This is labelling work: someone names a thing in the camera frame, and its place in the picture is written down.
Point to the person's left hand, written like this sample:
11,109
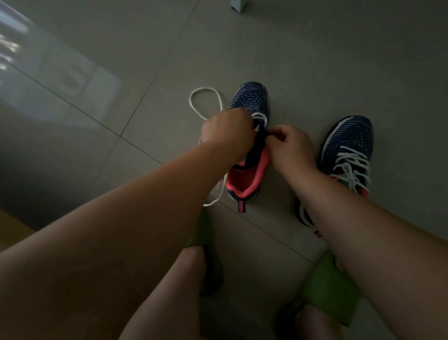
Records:
227,131

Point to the person's right hand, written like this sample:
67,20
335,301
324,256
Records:
292,150

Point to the blue knit sneaker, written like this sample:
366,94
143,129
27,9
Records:
350,133
252,94

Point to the white shoelace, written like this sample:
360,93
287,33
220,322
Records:
353,168
191,105

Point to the person's left forearm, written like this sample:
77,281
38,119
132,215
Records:
91,266

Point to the person's right forearm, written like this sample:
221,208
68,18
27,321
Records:
381,266

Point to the person's right leg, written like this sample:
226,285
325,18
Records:
315,325

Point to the person's leg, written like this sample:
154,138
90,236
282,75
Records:
315,325
168,304

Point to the person's left leg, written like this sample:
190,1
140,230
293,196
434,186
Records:
168,304

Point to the green foam slipper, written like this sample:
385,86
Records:
206,234
329,287

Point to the white metal shoe rack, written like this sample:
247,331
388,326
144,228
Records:
239,5

